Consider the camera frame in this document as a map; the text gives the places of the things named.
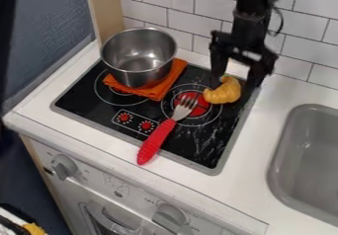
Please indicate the silver pot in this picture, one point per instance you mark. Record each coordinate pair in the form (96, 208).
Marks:
(138, 56)

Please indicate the yellow toy croissant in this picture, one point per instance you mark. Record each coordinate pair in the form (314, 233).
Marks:
(224, 90)

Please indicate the orange cloth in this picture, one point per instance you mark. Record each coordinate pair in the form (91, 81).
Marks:
(159, 84)

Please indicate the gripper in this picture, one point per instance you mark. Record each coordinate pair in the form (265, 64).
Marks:
(244, 40)

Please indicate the toy stove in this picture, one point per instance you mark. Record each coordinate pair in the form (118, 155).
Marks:
(149, 114)

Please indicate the toy sink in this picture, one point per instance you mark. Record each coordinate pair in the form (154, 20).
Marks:
(306, 165)

